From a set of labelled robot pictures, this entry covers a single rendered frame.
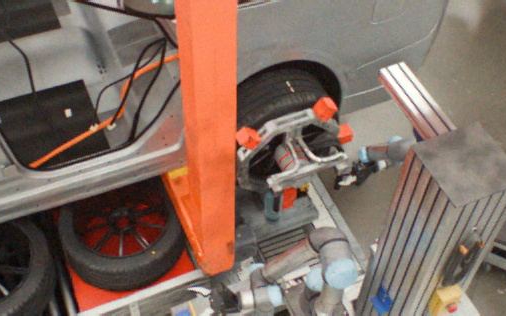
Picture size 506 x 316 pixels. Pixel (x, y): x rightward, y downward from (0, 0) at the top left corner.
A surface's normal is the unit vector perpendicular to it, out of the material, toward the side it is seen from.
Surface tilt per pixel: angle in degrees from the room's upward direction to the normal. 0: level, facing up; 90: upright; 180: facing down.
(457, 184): 0
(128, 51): 10
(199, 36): 90
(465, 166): 0
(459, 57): 0
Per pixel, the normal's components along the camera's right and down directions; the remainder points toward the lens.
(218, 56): 0.40, 0.74
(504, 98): 0.03, -0.61
